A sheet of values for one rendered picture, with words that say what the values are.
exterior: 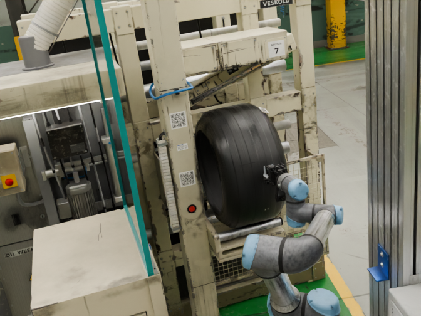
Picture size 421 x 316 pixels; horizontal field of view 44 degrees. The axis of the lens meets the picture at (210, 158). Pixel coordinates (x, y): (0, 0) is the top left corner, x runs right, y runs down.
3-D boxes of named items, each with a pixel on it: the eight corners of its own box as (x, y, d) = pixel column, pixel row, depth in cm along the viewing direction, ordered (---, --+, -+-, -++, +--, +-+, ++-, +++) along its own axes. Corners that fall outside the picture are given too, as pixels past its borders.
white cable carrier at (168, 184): (173, 232, 251) (157, 141, 234) (171, 228, 256) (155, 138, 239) (181, 231, 252) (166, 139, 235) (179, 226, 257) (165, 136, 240)
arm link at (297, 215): (312, 230, 199) (311, 203, 196) (284, 227, 203) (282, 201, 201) (316, 223, 206) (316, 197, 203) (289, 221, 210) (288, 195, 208)
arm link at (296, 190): (292, 204, 196) (291, 183, 194) (280, 196, 207) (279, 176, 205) (311, 201, 198) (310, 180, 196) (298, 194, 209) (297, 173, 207)
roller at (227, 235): (214, 239, 255) (217, 244, 251) (214, 232, 252) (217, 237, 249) (279, 221, 263) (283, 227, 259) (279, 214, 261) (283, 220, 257)
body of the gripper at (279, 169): (279, 161, 222) (291, 167, 210) (282, 180, 224) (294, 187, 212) (263, 165, 220) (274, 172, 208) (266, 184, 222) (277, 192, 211)
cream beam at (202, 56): (177, 79, 254) (173, 50, 248) (166, 71, 276) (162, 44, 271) (290, 59, 268) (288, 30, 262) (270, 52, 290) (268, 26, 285)
